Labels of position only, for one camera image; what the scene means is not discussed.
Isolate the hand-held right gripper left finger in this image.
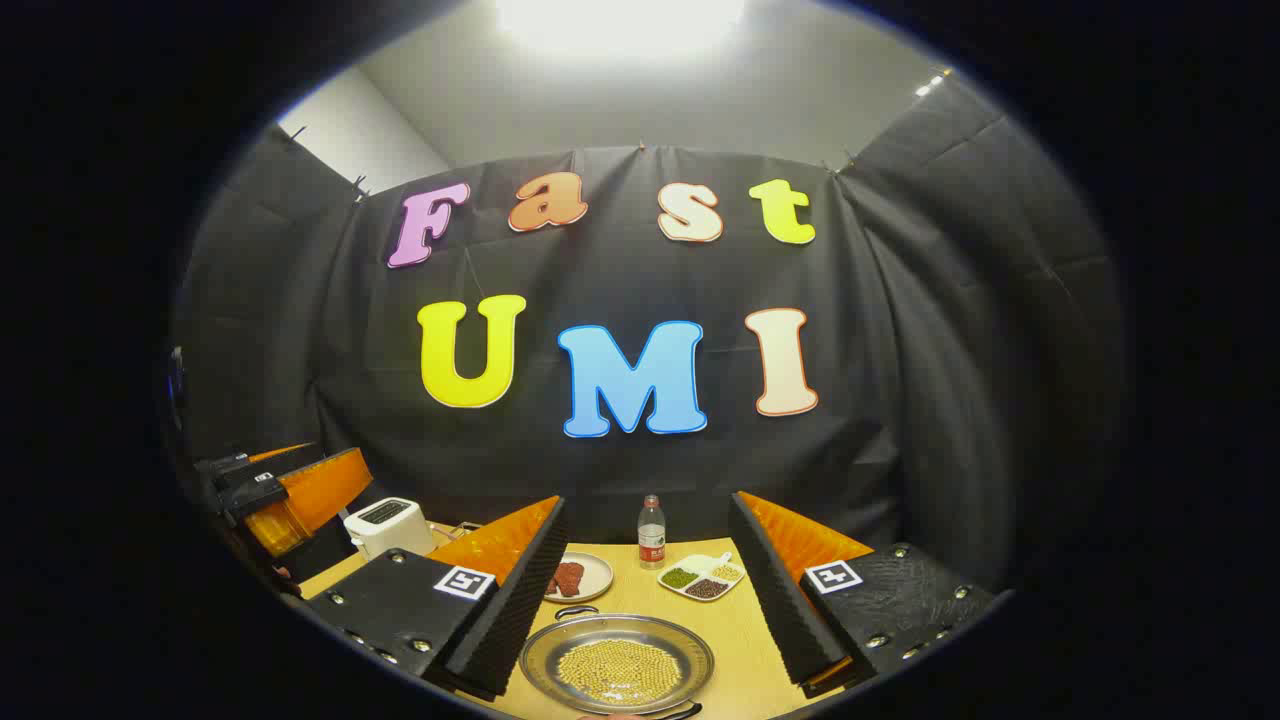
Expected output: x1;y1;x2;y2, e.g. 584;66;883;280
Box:
300;495;571;701

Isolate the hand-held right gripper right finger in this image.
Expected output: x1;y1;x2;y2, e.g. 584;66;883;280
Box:
728;490;1001;699

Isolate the stainless steel pot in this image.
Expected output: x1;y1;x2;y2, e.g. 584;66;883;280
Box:
518;604;717;720

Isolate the white toaster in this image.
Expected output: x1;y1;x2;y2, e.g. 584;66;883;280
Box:
343;497;436;559

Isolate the round white plate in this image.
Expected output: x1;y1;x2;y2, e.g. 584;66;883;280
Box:
545;552;614;604

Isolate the white divided dish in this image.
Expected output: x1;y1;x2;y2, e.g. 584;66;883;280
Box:
657;552;746;602

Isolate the large soybean pile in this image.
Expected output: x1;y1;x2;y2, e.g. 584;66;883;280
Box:
555;640;683;704

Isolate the clear plastic water bottle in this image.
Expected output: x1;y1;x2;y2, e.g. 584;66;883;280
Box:
638;495;667;571

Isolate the large ceiling light panel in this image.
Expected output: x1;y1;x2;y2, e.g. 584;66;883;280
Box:
495;0;746;56

